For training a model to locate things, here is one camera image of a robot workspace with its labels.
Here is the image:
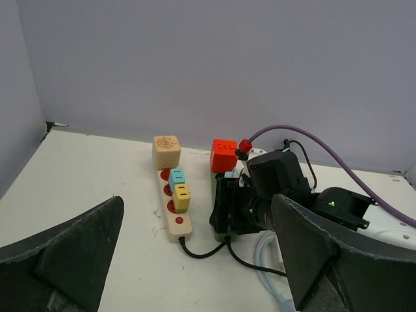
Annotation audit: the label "black cable of beige strip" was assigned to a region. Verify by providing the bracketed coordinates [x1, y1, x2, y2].
[177, 236, 228, 259]

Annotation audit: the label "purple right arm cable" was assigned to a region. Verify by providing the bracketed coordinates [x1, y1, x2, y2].
[250, 125, 416, 228]

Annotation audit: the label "black cable of green strip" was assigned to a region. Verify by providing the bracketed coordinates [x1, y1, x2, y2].
[224, 138, 318, 278]

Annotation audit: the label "light teal charger green strip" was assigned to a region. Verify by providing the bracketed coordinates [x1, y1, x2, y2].
[224, 172, 238, 178]

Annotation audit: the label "beige power strip red sockets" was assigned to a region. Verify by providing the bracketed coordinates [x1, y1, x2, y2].
[155, 169, 193, 243]

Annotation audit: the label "light blue thick hub cable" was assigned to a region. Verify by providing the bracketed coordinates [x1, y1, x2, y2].
[255, 232, 295, 312]

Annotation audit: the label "green power strip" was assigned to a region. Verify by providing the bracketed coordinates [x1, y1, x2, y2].
[209, 172, 237, 242]

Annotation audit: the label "yellow USB charger cube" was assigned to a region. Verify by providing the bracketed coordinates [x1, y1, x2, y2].
[173, 183, 190, 213]

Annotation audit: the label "teal charger on beige strip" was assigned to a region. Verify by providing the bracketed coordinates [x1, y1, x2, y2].
[168, 168, 186, 189]

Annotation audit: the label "beige wooden cube adapter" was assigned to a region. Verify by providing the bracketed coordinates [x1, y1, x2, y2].
[152, 135, 181, 170]

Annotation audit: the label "red cube adapter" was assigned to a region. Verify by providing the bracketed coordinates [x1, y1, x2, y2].
[210, 138, 237, 173]

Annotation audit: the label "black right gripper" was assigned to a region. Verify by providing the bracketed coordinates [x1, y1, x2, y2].
[209, 151, 314, 234]

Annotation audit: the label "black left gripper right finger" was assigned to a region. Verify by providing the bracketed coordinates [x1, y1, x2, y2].
[272, 195, 415, 311]

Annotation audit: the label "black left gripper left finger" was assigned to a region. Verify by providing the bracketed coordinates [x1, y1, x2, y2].
[1, 196, 124, 311]

